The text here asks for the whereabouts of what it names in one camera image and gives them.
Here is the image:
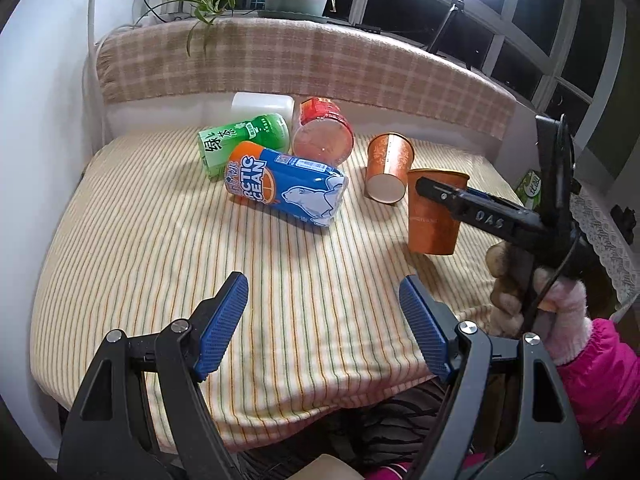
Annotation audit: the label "person's right hand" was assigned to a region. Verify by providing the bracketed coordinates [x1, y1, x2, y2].
[487, 241, 557, 339]

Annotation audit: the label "person's right forearm pink sleeve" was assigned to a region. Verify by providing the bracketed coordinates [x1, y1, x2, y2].
[534, 279, 640, 442]

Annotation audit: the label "black tripod stand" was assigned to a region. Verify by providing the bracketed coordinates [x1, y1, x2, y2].
[425, 0, 472, 69]

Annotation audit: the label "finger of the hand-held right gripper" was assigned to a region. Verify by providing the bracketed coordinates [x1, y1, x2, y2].
[415, 175, 547, 257]

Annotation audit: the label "green tea bottle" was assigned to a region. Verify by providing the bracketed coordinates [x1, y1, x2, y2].
[198, 113, 291, 179]

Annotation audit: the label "green packet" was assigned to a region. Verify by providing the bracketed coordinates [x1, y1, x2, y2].
[519, 169, 544, 212]

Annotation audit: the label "small black object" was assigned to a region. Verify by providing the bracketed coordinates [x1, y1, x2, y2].
[612, 205, 639, 242]

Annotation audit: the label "person's striped dark pants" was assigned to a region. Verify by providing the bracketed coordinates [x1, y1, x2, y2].
[344, 381, 452, 462]

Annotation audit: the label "white lace cloth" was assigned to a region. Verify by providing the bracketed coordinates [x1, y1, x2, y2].
[567, 189, 640, 307]

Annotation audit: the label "white plastic container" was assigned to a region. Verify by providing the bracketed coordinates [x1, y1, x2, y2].
[231, 92, 296, 127]

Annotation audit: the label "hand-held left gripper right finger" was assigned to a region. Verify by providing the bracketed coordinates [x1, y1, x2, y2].
[398, 274, 587, 480]

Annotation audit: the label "white power strip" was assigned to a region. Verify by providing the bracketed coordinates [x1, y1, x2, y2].
[149, 0, 182, 24]

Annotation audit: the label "red instant food tub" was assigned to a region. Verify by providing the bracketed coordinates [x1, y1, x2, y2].
[291, 96, 356, 166]

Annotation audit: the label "orange paper cup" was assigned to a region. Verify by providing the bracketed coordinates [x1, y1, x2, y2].
[364, 132, 416, 205]
[407, 168, 471, 256]

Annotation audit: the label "blue and orange drink can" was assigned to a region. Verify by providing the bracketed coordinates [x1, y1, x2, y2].
[224, 141, 349, 228]

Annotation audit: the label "striped yellow cloth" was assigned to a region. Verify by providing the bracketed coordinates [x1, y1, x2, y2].
[30, 126, 527, 453]

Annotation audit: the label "grey window frame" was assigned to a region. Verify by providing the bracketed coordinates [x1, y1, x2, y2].
[345, 0, 640, 126]

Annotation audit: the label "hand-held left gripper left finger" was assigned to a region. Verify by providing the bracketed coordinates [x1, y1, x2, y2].
[57, 271, 250, 480]

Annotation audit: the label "plaid beige blanket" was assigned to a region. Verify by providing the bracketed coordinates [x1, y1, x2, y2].
[95, 16, 519, 142]

